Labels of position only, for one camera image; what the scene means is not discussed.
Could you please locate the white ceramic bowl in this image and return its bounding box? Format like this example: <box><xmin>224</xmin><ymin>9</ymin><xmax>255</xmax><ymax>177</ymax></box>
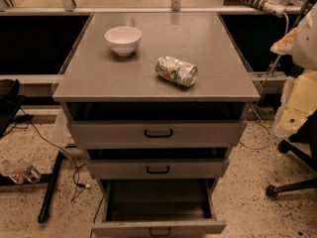
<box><xmin>104</xmin><ymin>26</ymin><xmax>142</xmax><ymax>57</ymax></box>

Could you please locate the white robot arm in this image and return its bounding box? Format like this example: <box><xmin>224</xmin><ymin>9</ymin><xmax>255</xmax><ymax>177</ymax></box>
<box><xmin>270</xmin><ymin>5</ymin><xmax>317</xmax><ymax>138</ymax></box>

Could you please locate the white cord on floor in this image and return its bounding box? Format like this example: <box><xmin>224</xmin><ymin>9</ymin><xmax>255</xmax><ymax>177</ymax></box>
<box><xmin>238</xmin><ymin>13</ymin><xmax>290</xmax><ymax>151</ymax></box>

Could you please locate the black floor stand bar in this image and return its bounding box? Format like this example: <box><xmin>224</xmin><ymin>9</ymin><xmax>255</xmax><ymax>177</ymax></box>
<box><xmin>38</xmin><ymin>152</ymin><xmax>64</xmax><ymax>224</ymax></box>

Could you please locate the grey drawer cabinet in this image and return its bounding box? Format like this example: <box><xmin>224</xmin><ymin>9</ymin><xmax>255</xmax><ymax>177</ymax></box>
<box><xmin>52</xmin><ymin>11</ymin><xmax>262</xmax><ymax>183</ymax></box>

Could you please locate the white power strip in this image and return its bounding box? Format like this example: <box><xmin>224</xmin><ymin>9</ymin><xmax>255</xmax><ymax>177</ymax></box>
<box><xmin>240</xmin><ymin>0</ymin><xmax>286</xmax><ymax>17</ymax></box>

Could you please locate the crushed soda can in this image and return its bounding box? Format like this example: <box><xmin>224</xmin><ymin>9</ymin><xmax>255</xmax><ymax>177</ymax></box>
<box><xmin>156</xmin><ymin>57</ymin><xmax>198</xmax><ymax>87</ymax></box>

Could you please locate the black floor cable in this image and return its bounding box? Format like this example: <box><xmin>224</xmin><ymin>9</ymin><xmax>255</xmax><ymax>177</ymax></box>
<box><xmin>13</xmin><ymin>107</ymin><xmax>92</xmax><ymax>203</ymax></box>

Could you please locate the black office chair base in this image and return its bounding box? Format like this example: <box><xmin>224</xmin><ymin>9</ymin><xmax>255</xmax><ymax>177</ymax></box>
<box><xmin>265</xmin><ymin>139</ymin><xmax>317</xmax><ymax>199</ymax></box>

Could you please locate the clear plastic bottles pack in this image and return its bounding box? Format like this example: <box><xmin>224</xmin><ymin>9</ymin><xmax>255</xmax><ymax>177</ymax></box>
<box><xmin>2</xmin><ymin>159</ymin><xmax>42</xmax><ymax>184</ymax></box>

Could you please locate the grey drawer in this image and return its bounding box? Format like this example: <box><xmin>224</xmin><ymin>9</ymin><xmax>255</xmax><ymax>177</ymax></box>
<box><xmin>68</xmin><ymin>120</ymin><xmax>247</xmax><ymax>150</ymax></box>
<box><xmin>87</xmin><ymin>159</ymin><xmax>229</xmax><ymax>179</ymax></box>
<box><xmin>92</xmin><ymin>178</ymin><xmax>226</xmax><ymax>238</ymax></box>

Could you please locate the black bag at left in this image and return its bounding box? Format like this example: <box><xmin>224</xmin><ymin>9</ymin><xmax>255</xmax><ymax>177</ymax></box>
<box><xmin>0</xmin><ymin>79</ymin><xmax>25</xmax><ymax>138</ymax></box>

